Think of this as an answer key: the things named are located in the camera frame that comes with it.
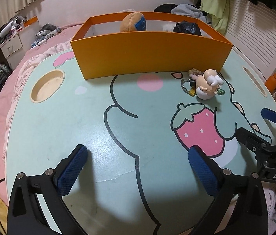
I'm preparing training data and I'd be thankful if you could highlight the orange bottle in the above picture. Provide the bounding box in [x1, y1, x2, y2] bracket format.
[264, 73, 276, 93]

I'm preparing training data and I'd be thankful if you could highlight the orange box lid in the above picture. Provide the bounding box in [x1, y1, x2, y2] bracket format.
[23, 16, 38, 27]

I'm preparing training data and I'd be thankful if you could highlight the brown plush doll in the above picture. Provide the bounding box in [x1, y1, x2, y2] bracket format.
[119, 12, 203, 36]

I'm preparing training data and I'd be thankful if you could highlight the white hair dryer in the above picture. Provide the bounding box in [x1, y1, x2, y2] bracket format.
[0, 16, 24, 38]

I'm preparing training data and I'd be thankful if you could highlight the light green hanging garment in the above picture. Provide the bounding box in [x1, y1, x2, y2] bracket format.
[200, 0, 229, 36]

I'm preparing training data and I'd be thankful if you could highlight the cream figurine keychain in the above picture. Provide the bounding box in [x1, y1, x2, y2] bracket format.
[181, 69, 225, 100]

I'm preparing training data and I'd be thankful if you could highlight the grey clothes pile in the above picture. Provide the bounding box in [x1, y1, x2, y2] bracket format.
[170, 4, 212, 25]

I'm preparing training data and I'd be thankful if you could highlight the white drawer cabinet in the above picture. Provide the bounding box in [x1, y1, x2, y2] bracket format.
[1, 21, 41, 70]

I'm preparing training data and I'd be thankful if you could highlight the white fluffy toy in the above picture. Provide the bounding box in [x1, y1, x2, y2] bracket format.
[163, 22, 175, 32]

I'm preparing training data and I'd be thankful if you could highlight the clothes heap on bed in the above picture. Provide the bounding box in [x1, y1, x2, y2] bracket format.
[31, 23, 62, 48]

